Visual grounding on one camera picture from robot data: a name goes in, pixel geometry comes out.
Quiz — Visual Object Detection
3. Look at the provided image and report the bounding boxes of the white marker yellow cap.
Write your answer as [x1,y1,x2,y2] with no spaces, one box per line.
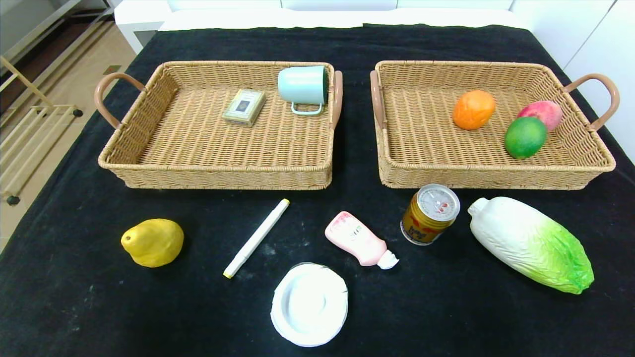
[223,198,290,279]

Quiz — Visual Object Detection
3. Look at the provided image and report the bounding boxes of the gold drink can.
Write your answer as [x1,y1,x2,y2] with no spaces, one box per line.
[400,183,461,246]

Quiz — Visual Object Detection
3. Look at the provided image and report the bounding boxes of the crushed white paper bowl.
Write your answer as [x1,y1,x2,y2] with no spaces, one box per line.
[270,262,349,348]

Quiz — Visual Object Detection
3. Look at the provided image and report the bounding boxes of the white green napa cabbage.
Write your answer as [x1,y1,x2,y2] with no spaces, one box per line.
[467,196,595,295]

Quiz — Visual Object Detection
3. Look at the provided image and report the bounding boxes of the pink bottle white cap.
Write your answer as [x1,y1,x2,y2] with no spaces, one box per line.
[324,211,400,271]

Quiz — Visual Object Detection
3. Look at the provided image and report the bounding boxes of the mint green mug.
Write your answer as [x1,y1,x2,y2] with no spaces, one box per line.
[277,65,329,116]

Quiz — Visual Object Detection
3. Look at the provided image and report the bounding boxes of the small card box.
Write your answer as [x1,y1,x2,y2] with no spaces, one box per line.
[222,89,266,127]

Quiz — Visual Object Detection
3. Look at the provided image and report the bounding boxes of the orange fruit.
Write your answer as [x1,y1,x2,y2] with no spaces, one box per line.
[452,90,496,130]

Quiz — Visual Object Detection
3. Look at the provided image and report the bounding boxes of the yellow pear fruit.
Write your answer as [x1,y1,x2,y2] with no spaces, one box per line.
[121,219,185,268]

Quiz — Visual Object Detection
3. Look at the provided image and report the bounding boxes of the green round fruit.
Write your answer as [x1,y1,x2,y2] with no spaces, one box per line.
[504,117,548,160]

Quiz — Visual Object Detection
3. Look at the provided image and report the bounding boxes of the red pink peach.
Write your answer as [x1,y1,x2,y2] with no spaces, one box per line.
[517,100,564,132]

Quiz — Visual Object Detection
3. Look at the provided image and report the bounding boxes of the white table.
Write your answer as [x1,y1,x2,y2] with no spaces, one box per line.
[114,0,526,54]

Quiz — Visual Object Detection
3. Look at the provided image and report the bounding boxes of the wicker basket brown handles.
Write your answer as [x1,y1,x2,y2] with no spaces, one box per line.
[370,60,621,190]
[94,60,344,190]

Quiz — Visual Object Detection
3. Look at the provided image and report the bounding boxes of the grey metal shelf frame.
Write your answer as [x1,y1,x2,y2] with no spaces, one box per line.
[0,0,115,75]

